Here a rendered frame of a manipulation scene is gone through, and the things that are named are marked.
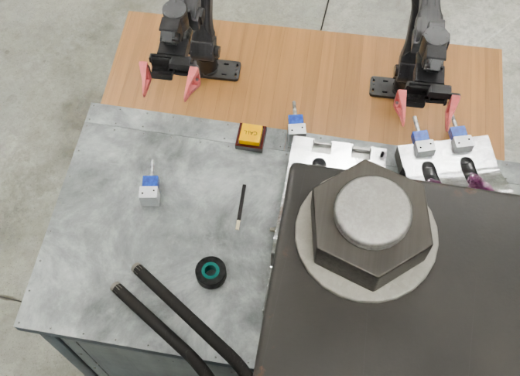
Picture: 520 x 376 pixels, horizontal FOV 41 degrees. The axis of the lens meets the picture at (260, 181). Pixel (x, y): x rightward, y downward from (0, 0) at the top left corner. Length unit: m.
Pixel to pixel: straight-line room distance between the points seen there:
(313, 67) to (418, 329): 1.67
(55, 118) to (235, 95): 1.24
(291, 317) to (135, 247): 1.38
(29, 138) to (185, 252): 1.42
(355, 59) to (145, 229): 0.84
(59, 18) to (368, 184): 3.04
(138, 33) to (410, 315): 1.84
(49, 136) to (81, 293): 1.34
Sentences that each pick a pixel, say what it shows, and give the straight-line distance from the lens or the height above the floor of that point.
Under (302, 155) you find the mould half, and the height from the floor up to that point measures 0.89.
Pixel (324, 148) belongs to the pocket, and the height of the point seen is 0.86.
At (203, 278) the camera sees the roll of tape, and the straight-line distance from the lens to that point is 1.79.
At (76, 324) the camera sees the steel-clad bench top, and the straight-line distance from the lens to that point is 1.85.
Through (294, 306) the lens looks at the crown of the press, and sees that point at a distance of 0.53.
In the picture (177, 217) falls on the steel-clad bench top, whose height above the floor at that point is 0.80.
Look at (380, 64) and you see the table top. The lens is 2.19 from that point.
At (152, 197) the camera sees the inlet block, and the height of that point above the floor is 0.85.
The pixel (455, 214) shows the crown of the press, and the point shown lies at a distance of 0.58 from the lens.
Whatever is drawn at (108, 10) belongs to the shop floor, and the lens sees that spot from 3.46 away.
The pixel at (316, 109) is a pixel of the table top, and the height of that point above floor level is 0.80.
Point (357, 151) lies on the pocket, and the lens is 1.93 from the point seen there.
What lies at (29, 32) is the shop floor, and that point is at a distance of 3.48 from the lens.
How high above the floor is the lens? 2.51
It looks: 62 degrees down
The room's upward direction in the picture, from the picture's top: 2 degrees counter-clockwise
